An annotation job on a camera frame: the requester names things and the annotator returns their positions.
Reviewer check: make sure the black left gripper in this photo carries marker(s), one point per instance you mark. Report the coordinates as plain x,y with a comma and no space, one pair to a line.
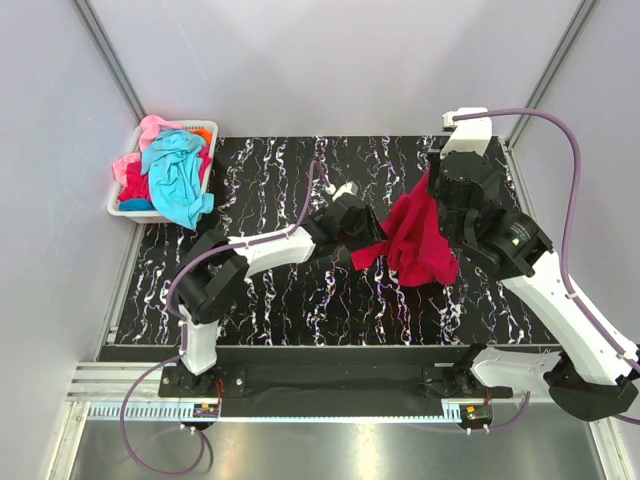
371,233

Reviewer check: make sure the red t-shirt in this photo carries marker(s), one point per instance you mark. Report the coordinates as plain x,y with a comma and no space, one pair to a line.
415,249

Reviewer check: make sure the magenta t-shirt in basket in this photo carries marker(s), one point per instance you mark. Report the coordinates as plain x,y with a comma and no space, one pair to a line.
166,180

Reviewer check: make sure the orange t-shirt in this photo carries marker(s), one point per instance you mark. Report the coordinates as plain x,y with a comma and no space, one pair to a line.
205,134

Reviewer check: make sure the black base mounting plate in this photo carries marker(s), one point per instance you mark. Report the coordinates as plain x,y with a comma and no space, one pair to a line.
332,383

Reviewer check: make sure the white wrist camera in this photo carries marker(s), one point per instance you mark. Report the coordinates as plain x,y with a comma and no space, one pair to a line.
471,135
348,188

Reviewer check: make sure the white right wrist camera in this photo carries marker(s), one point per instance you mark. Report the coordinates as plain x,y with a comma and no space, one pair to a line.
471,135

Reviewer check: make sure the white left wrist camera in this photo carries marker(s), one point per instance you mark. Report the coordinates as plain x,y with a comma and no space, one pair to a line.
348,188

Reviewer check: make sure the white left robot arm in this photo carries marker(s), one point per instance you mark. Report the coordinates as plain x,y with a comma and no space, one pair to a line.
214,272

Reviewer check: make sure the right electronics board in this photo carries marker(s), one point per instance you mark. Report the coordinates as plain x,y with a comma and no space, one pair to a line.
476,412

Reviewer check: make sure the left electronics board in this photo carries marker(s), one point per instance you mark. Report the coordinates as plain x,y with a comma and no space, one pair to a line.
206,410

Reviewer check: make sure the white slotted cable duct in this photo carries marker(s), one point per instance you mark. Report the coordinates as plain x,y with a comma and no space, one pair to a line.
173,411

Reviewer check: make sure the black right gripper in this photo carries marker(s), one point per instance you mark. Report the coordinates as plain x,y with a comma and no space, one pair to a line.
434,157

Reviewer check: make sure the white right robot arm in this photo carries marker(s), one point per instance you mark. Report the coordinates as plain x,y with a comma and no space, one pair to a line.
591,377

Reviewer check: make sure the electronics board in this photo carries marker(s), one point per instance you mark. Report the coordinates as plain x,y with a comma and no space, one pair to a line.
476,412
206,410

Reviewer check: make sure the light blue t-shirt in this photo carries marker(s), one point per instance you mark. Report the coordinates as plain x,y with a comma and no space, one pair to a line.
177,140

